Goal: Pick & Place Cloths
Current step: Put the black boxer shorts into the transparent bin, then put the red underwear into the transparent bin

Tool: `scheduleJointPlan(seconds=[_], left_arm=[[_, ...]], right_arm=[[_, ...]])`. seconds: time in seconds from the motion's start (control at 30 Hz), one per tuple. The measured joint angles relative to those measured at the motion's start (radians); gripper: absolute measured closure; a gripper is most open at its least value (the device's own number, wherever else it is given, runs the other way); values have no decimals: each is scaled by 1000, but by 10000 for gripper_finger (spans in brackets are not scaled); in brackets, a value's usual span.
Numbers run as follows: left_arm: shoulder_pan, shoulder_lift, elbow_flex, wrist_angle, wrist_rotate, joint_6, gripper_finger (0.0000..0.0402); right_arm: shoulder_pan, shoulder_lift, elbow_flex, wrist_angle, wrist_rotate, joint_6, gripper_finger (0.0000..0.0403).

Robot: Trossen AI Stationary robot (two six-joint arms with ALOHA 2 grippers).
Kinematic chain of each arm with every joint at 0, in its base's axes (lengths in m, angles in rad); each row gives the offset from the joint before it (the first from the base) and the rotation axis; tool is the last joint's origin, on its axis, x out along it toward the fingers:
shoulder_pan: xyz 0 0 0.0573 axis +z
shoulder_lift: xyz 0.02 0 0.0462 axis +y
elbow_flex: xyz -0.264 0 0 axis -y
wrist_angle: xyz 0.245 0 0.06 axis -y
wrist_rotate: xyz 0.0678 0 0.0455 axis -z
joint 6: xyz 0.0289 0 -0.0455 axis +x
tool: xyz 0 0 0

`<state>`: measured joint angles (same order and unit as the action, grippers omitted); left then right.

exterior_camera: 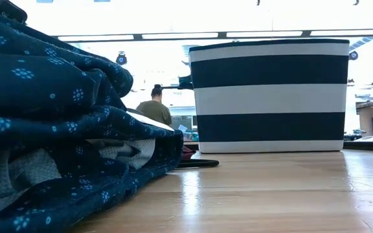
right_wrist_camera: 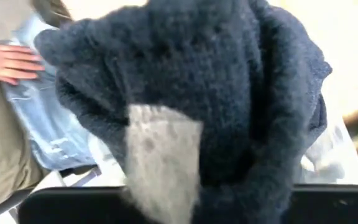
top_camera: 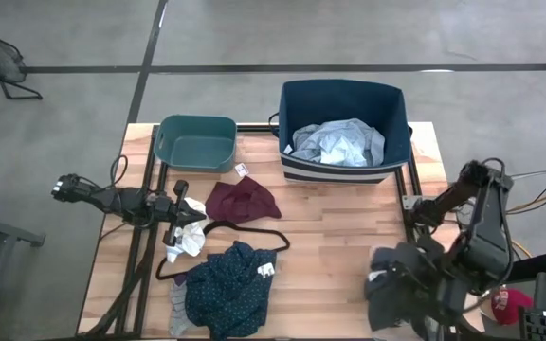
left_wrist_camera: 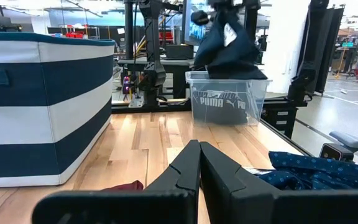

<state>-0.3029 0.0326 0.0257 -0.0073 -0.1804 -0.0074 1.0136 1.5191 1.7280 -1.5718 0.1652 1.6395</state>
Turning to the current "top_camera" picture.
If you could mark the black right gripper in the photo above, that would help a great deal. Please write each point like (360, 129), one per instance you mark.
(431, 293)

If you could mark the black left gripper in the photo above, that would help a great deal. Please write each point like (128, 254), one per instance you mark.
(171, 210)

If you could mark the white cloth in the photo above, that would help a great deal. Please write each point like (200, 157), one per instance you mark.
(192, 237)

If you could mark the black shorts white waistband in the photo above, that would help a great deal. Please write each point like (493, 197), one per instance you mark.
(387, 303)

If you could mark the maroon cloth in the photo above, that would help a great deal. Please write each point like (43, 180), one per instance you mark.
(240, 201)

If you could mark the black velvet hanger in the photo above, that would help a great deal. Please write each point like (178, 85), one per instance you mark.
(249, 228)

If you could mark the navy polka dot shirt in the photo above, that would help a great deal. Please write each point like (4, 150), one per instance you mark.
(225, 293)

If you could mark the grey striped sock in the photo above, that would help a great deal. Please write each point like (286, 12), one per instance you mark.
(178, 317)

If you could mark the light blue shirt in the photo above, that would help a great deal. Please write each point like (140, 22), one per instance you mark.
(339, 142)

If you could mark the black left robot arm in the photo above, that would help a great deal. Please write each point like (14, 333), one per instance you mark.
(112, 199)

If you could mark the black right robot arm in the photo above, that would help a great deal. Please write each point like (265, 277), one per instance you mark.
(488, 237)

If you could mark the teal plastic bin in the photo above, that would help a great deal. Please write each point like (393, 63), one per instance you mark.
(197, 147)

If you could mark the red cap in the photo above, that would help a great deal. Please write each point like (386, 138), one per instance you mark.
(512, 308)

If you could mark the black desk bar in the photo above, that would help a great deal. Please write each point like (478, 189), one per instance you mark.
(533, 265)

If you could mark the grey metal bench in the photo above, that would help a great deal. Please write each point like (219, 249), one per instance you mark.
(12, 233)

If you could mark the navy striped fabric basket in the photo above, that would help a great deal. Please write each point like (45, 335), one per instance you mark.
(349, 99)

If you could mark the silver corner bracket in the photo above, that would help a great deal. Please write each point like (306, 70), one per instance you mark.
(408, 201)

